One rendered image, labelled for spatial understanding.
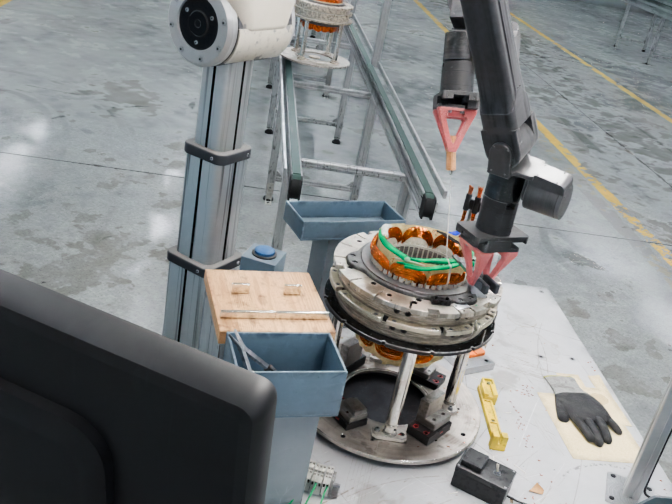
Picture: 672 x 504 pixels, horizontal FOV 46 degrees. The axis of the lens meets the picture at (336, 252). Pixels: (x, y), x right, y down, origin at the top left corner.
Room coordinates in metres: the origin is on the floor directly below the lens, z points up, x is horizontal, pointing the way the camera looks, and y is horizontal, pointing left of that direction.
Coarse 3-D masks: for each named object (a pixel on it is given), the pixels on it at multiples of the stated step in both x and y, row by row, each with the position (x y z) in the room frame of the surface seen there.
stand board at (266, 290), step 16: (208, 272) 1.21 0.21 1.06; (224, 272) 1.22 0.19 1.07; (240, 272) 1.23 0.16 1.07; (256, 272) 1.25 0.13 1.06; (272, 272) 1.26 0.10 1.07; (288, 272) 1.27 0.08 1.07; (208, 288) 1.17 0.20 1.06; (224, 288) 1.17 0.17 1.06; (256, 288) 1.19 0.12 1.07; (272, 288) 1.20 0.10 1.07; (304, 288) 1.22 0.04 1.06; (224, 304) 1.12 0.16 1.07; (240, 304) 1.13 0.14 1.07; (256, 304) 1.14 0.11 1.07; (272, 304) 1.15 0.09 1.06; (288, 304) 1.16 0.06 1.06; (304, 304) 1.17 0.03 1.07; (320, 304) 1.18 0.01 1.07; (224, 320) 1.07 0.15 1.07; (240, 320) 1.08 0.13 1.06; (256, 320) 1.09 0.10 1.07; (272, 320) 1.10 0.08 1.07; (288, 320) 1.11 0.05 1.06; (304, 320) 1.12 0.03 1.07; (320, 320) 1.13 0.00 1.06; (224, 336) 1.04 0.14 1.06
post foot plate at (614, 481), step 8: (608, 472) 1.25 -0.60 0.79; (608, 480) 1.22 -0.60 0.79; (616, 480) 1.23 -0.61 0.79; (624, 480) 1.23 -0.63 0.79; (608, 488) 1.20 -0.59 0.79; (616, 488) 1.20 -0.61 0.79; (648, 488) 1.22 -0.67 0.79; (608, 496) 1.18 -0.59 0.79; (616, 496) 1.18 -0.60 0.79; (624, 496) 1.19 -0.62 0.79
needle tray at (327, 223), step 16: (288, 208) 1.58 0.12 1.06; (304, 208) 1.62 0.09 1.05; (320, 208) 1.64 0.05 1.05; (336, 208) 1.66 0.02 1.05; (352, 208) 1.68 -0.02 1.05; (368, 208) 1.70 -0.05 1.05; (384, 208) 1.71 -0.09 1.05; (288, 224) 1.57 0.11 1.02; (304, 224) 1.51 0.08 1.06; (320, 224) 1.52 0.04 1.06; (336, 224) 1.54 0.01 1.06; (352, 224) 1.56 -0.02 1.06; (368, 224) 1.58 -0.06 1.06; (304, 240) 1.51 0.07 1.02; (320, 240) 1.59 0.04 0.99; (336, 240) 1.56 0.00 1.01; (320, 256) 1.58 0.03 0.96; (320, 272) 1.56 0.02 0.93; (320, 288) 1.55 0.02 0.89
